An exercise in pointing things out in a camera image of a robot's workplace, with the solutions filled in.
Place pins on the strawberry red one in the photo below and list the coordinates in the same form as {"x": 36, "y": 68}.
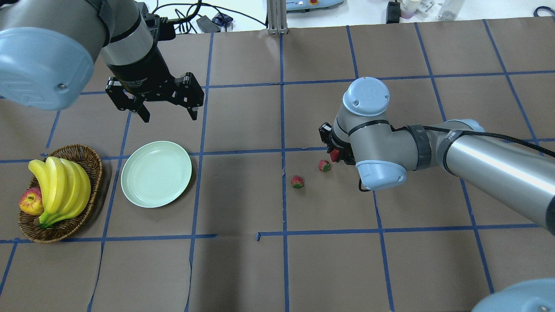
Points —
{"x": 335, "y": 155}

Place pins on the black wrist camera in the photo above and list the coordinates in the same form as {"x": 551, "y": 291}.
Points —
{"x": 324, "y": 132}

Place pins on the pale green plate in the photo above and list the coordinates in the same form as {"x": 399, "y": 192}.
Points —
{"x": 156, "y": 174}

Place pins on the teach pendant blue grey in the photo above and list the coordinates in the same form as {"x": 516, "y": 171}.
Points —
{"x": 302, "y": 6}

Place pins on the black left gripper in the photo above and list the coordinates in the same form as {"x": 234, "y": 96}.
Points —
{"x": 138, "y": 68}

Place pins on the yellow banana bunch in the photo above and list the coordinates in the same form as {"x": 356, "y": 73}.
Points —
{"x": 65, "y": 188}

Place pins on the red yellow apple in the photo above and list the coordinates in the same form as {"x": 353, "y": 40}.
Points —
{"x": 31, "y": 202}

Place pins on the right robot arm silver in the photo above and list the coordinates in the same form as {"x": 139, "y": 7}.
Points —
{"x": 516, "y": 173}

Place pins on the strawberry with green top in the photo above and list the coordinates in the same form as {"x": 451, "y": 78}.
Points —
{"x": 324, "y": 166}

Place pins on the aluminium frame post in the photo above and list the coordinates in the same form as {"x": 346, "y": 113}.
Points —
{"x": 276, "y": 16}

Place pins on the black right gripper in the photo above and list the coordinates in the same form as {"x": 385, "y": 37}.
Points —
{"x": 339, "y": 149}

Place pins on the black power adapter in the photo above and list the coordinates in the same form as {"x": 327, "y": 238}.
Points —
{"x": 206, "y": 25}

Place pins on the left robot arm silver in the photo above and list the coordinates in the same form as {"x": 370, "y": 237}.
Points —
{"x": 49, "y": 49}

